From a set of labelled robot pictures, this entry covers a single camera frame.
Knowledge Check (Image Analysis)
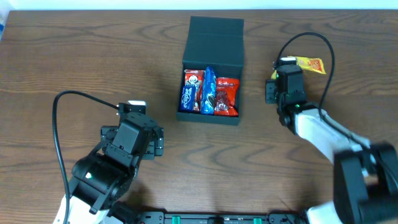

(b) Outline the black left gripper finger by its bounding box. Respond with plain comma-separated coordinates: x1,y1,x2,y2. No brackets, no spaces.
100,126,118,146
143,127,164,160

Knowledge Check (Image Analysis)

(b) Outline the yellow orange snack packet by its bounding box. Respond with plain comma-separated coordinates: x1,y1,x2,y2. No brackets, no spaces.
289,55,326,75

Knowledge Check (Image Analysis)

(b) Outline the red snack bag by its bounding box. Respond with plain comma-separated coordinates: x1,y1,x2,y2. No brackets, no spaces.
214,77,239,117

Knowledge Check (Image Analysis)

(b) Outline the blue Eclipse mint tin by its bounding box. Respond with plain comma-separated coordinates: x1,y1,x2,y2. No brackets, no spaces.
180,85,196,112

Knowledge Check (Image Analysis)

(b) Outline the blue Oreo cookie pack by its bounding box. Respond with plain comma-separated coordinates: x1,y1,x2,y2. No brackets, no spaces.
200,67,216,115

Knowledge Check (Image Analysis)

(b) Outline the dark green box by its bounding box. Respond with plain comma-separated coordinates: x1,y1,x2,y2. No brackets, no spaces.
176,16,244,126

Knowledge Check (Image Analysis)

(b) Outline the red Hello Panda box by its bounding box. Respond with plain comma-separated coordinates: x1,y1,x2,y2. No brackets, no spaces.
184,69,205,112

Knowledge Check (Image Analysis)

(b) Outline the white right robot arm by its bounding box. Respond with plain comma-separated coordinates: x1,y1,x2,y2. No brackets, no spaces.
266,65,397,223

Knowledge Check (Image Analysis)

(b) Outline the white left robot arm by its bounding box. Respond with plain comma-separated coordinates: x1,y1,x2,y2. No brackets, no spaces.
54,112,164,223

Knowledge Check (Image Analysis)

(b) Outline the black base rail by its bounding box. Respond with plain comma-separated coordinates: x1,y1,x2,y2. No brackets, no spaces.
132,212,308,224

